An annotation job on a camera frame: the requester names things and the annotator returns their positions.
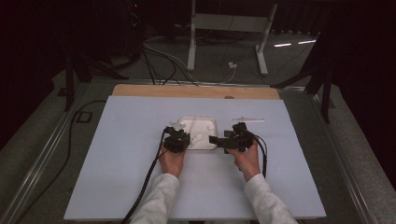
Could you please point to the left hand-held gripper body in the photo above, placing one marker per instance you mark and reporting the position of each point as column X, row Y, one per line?
column 176, row 143

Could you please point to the black tripod stand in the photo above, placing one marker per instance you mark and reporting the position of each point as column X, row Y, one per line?
column 69, row 87
column 326, row 99

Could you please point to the white power plug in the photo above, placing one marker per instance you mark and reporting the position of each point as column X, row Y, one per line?
column 232, row 65

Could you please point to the pale blue board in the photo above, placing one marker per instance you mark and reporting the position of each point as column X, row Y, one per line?
column 124, row 140

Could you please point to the white metal stand frame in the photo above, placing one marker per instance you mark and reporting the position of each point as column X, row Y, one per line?
column 227, row 23

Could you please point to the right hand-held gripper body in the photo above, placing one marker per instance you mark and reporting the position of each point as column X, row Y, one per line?
column 238, row 141

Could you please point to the black floor socket frame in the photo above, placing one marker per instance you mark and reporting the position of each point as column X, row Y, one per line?
column 78, row 117

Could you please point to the person's right hand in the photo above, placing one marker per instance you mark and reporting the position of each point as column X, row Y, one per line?
column 249, row 163

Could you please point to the white square tray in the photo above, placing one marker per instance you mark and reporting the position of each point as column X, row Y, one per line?
column 204, row 124

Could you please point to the white plastic connector piece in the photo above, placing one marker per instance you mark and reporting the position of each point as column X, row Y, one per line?
column 178, row 125

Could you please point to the person's left hand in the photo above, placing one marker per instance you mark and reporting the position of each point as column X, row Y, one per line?
column 172, row 163

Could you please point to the metal floor rail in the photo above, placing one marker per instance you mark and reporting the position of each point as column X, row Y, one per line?
column 342, row 161
column 40, row 158

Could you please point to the small white plastic piece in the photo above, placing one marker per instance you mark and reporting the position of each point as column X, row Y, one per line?
column 196, row 138

